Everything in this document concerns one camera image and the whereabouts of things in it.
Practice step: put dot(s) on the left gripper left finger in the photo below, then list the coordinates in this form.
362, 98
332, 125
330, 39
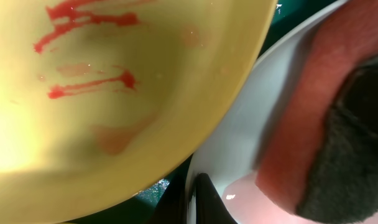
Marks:
172, 207

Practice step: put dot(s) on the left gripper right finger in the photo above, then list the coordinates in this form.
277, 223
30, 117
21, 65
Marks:
210, 208

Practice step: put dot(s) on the light blue plate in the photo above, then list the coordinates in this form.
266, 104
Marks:
232, 155

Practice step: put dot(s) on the orange sponge with dark scourer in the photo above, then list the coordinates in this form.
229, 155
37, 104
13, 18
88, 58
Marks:
321, 162

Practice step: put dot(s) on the blue plastic tray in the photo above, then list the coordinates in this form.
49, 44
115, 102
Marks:
288, 14

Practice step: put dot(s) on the lower yellow plate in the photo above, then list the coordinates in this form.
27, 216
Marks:
100, 99

